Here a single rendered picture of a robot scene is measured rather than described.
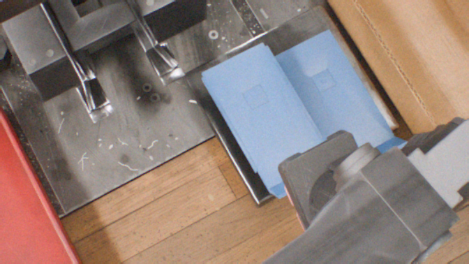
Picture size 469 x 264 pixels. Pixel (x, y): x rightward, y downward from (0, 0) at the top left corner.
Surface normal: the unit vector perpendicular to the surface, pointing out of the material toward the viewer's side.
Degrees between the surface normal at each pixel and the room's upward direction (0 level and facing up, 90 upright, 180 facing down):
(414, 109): 90
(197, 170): 0
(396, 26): 0
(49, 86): 90
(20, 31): 0
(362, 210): 31
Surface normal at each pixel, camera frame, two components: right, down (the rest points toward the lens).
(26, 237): 0.02, -0.29
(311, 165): 0.27, 0.14
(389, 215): 0.42, -0.56
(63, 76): 0.49, 0.84
